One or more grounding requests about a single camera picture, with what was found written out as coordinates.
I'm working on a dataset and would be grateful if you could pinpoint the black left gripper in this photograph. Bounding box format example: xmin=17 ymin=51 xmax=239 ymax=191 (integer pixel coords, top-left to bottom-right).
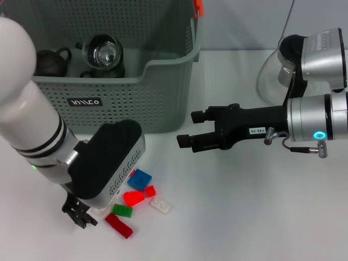
xmin=61 ymin=189 xmax=98 ymax=231

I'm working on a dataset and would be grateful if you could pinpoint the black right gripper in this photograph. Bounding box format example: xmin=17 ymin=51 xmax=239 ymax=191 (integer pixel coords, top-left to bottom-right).
xmin=176 ymin=103 xmax=290 ymax=153

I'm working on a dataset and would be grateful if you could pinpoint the dark red long toy brick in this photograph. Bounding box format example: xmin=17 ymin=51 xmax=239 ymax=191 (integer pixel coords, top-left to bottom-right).
xmin=104 ymin=213 xmax=134 ymax=239

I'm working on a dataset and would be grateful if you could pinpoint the green toy brick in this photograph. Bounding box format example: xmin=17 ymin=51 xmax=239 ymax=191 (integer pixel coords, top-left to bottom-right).
xmin=112 ymin=203 xmax=134 ymax=218

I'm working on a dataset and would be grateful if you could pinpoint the glass teacup with black base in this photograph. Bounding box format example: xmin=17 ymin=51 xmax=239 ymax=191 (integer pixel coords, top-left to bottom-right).
xmin=80 ymin=64 xmax=126 ymax=79
xmin=75 ymin=34 xmax=125 ymax=72

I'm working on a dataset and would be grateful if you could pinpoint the grey-green perforated storage basket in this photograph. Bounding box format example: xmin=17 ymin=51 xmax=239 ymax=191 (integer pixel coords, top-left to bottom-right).
xmin=0 ymin=0 xmax=204 ymax=135

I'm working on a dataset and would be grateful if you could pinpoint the orange-red sloped toy brick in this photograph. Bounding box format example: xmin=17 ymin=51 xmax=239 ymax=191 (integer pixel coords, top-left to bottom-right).
xmin=122 ymin=190 xmax=146 ymax=207

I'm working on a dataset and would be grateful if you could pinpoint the blue square toy brick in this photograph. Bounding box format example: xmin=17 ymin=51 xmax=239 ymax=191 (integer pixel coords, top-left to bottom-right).
xmin=127 ymin=168 xmax=152 ymax=190

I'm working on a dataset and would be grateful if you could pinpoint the dark clay teapot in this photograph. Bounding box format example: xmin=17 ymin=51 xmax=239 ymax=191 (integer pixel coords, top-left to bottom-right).
xmin=34 ymin=47 xmax=73 ymax=78

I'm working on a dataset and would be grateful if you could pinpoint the silver right gripper cable connector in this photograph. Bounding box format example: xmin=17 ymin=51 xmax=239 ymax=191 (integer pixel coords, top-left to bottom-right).
xmin=264 ymin=127 xmax=328 ymax=158

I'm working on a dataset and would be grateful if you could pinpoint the glass teapot with black handle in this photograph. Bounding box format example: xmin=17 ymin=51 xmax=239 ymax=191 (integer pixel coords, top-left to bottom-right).
xmin=256 ymin=34 xmax=305 ymax=105

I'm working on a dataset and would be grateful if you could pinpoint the orange basket handle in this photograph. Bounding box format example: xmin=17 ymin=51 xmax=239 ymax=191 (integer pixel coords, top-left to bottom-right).
xmin=192 ymin=0 xmax=205 ymax=17

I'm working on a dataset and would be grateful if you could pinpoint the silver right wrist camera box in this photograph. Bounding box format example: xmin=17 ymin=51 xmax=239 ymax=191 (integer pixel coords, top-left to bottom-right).
xmin=300 ymin=27 xmax=348 ymax=90

